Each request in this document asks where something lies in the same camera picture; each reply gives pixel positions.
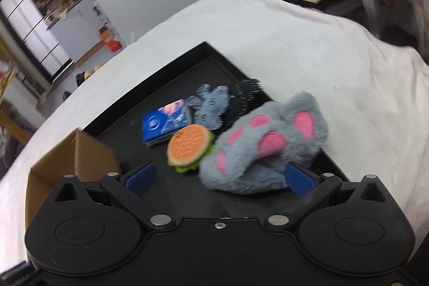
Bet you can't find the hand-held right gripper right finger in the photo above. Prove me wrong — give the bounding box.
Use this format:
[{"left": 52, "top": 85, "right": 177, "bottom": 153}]
[{"left": 263, "top": 161, "right": 391, "bottom": 231}]

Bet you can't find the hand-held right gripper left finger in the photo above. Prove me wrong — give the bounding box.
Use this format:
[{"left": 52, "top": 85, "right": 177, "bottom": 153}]
[{"left": 54, "top": 161, "right": 176, "bottom": 231}]

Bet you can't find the brown cardboard box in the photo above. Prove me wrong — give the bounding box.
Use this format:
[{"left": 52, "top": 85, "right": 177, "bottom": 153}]
[{"left": 25, "top": 128, "right": 123, "bottom": 236}]

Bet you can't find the burger plush toy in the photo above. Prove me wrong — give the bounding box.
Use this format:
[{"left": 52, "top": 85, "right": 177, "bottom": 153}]
[{"left": 167, "top": 124, "right": 216, "bottom": 173}]

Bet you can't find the grey paw plush toy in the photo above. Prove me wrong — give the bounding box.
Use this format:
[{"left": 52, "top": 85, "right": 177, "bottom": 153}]
[{"left": 198, "top": 92, "right": 330, "bottom": 195}]

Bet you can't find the black tray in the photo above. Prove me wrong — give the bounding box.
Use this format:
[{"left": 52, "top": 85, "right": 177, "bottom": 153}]
[{"left": 82, "top": 41, "right": 351, "bottom": 220}]

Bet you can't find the blue denim soft toy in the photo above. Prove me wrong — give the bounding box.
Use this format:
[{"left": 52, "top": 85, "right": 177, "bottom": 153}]
[{"left": 186, "top": 84, "right": 230, "bottom": 131}]

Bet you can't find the black soft toy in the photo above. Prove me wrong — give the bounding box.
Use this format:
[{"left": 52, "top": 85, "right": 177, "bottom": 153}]
[{"left": 223, "top": 78, "right": 265, "bottom": 126}]

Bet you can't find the yellow slipper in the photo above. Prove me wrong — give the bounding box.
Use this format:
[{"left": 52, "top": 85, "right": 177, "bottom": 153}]
[{"left": 85, "top": 64, "right": 103, "bottom": 79}]

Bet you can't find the orange box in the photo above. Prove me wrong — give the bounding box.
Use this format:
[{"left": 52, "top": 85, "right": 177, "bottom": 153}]
[{"left": 99, "top": 28, "right": 123, "bottom": 54}]

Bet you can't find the yellow table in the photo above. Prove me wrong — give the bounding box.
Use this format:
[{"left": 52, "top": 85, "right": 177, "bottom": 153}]
[{"left": 0, "top": 38, "right": 37, "bottom": 146}]

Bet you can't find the white cabinet with black frame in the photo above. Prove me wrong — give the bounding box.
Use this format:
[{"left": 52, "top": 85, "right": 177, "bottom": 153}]
[{"left": 0, "top": 0, "right": 74, "bottom": 82}]

